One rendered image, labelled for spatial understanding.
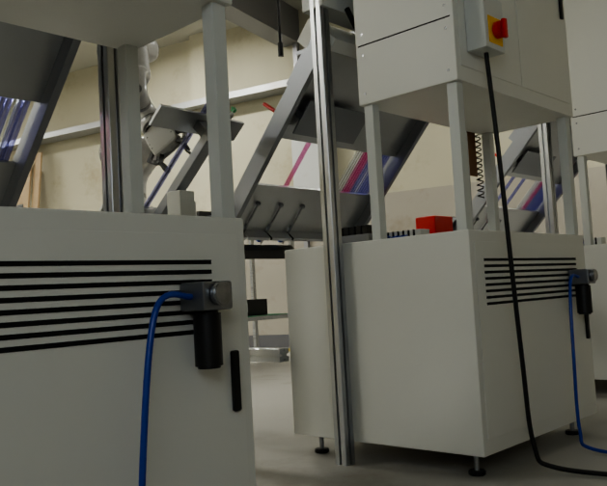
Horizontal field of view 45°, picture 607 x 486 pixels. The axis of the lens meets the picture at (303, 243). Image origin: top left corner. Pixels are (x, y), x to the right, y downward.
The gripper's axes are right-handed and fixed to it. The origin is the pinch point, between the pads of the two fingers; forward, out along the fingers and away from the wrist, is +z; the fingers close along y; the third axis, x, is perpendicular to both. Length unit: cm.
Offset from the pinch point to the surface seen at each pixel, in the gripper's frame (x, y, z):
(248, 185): -10.7, -12.1, 18.3
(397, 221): -390, -42, -85
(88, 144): -424, 160, -398
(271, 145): -3.9, -26.7, 16.7
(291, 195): -34.5, -19.1, 18.8
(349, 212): -69, -30, 23
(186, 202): 8.4, 3.4, 20.1
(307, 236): -55, -12, 25
